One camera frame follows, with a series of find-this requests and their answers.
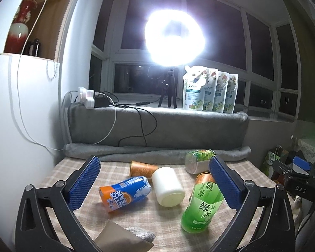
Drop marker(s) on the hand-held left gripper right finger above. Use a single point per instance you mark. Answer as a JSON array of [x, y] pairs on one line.
[[225, 183]]

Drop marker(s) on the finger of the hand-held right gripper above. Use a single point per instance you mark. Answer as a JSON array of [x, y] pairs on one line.
[[302, 162]]

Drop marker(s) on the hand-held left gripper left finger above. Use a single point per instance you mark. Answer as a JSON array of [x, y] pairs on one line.
[[83, 182]]

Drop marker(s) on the white cup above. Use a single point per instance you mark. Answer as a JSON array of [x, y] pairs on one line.
[[168, 186]]

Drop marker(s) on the orange brown cup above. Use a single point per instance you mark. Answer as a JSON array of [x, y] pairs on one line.
[[204, 177]]

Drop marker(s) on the gold patterned cup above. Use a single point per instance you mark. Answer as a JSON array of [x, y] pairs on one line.
[[141, 168]]

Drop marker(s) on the white lace cloth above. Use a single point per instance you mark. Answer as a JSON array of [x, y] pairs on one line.
[[311, 148]]

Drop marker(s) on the green shopping bag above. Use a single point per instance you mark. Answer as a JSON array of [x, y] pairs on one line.
[[269, 162]]

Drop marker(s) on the green tea bottle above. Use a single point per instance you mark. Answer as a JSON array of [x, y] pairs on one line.
[[199, 210]]

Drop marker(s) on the green and white bottle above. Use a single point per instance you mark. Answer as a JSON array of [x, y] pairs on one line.
[[197, 160]]

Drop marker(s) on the orange blue drink can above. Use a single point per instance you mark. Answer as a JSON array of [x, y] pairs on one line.
[[126, 193]]

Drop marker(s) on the rolled grey blanket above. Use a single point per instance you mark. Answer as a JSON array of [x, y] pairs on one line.
[[147, 152]]

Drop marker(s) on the checked tablecloth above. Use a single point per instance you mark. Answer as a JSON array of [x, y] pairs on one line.
[[152, 220]]

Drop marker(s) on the grey knitted cloth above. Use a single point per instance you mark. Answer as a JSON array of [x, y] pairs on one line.
[[145, 235]]

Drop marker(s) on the black power adapter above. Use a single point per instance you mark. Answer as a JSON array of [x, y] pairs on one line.
[[103, 101]]

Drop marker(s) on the white power plugs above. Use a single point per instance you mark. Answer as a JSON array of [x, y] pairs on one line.
[[85, 95]]

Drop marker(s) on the white green refill pouch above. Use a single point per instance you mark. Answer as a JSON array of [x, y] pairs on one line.
[[221, 94], [211, 92], [194, 89], [231, 97]]

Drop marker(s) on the black tripod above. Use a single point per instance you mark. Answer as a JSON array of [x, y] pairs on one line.
[[170, 89]]

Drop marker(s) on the dark glass bottle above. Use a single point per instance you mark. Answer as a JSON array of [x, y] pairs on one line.
[[36, 47]]

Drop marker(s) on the window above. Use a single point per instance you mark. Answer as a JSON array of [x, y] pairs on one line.
[[225, 26]]

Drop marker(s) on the red and white vase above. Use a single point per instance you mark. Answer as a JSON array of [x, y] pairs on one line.
[[19, 31]]

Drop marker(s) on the wooden wall shelf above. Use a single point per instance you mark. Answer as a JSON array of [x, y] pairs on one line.
[[47, 18]]

